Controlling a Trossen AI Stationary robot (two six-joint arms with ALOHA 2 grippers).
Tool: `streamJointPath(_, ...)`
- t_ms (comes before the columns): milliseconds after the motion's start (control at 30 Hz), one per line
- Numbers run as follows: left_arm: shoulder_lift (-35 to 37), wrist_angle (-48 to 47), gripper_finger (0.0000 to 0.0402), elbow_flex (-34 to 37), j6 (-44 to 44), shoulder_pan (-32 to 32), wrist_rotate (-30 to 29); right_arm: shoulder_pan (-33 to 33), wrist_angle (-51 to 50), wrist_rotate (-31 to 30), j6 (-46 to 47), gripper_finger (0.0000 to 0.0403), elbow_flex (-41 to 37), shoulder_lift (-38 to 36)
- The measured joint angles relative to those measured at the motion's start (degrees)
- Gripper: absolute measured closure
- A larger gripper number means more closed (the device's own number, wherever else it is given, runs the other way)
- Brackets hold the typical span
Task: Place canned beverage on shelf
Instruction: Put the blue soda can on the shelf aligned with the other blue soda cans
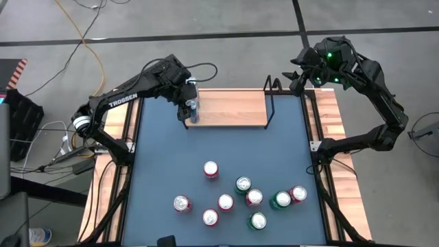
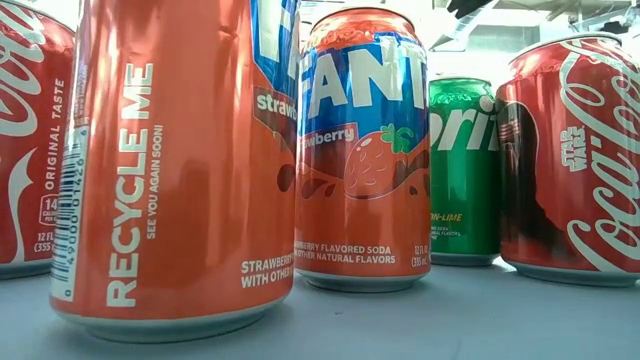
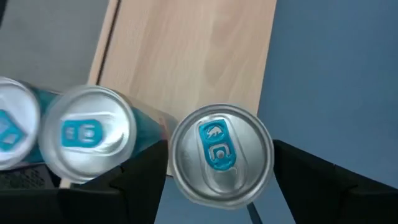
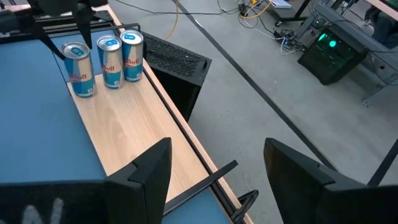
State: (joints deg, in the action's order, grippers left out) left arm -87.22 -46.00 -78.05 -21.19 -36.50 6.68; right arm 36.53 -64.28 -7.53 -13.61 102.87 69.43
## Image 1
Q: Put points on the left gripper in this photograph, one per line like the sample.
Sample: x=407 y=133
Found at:
x=183 y=91

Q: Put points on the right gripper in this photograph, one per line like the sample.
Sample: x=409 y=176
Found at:
x=310 y=73

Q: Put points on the red Fanta strawberry can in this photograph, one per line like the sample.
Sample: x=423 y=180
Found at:
x=210 y=168
x=225 y=202
x=210 y=217

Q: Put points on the green soda can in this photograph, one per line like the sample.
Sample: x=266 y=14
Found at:
x=282 y=199
x=258 y=220
x=243 y=184

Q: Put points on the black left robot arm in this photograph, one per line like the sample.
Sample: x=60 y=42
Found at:
x=113 y=103

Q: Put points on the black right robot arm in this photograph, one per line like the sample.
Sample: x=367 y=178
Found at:
x=387 y=113

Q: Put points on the blue table mat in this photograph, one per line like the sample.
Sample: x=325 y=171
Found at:
x=219 y=151

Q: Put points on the red Coca-Cola can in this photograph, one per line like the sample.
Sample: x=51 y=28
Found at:
x=254 y=196
x=180 y=202
x=298 y=193

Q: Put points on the white power strip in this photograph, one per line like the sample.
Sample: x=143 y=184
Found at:
x=64 y=140

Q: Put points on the black floor beam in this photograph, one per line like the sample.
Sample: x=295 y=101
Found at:
x=48 y=192

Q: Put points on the black plastic crate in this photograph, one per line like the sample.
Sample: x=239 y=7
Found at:
x=24 y=120

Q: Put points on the black orange striped panel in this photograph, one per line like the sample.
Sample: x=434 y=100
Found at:
x=8 y=72

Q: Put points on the grey equipment case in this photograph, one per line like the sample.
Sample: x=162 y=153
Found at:
x=4 y=151

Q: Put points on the plastic bottle yellow blue label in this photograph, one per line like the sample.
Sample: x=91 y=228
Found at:
x=39 y=236

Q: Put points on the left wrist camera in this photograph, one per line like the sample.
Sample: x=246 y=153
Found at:
x=173 y=65

